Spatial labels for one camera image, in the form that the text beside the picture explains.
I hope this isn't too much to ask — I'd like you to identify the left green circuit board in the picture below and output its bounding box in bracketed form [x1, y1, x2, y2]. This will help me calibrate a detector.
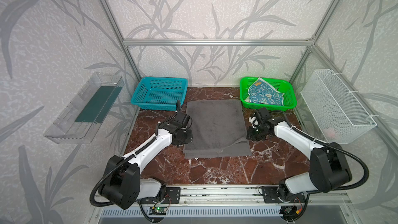
[149, 206, 168, 216]

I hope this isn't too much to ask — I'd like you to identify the blue patterned towel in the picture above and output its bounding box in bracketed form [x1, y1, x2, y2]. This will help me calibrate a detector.
[245, 78, 284, 106]

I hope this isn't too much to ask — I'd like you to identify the right circuit board with wires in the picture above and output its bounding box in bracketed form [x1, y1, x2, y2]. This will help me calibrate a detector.
[280, 206, 303, 221]

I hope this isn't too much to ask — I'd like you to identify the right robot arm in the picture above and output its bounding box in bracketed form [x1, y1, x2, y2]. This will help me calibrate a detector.
[247, 108, 370, 202]

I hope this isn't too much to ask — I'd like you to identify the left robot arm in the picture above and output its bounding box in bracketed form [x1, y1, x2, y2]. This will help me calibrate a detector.
[89, 111, 193, 210]

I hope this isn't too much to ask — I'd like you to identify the clear acrylic wall shelf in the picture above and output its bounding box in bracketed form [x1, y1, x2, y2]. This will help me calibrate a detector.
[44, 72, 124, 144]

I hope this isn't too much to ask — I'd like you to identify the white wire mesh basket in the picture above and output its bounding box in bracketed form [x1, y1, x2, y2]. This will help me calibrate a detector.
[301, 69, 377, 144]

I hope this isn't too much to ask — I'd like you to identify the pink object in wire basket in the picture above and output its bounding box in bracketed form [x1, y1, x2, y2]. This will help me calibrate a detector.
[322, 128, 338, 139]

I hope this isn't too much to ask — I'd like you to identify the grey terry towel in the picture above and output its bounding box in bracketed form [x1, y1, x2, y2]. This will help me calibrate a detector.
[183, 100, 252, 159]

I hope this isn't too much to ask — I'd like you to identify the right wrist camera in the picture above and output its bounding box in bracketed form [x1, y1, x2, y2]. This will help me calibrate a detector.
[248, 117, 259, 129]

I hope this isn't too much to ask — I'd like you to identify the green plastic basket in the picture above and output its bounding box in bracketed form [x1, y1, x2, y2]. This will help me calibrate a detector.
[239, 77, 297, 111]

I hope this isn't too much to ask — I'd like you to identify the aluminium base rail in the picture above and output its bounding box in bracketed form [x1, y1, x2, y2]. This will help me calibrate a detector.
[90, 184, 353, 209]

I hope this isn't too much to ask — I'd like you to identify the teal plastic basket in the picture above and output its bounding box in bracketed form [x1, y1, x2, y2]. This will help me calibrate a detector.
[131, 77, 188, 111]

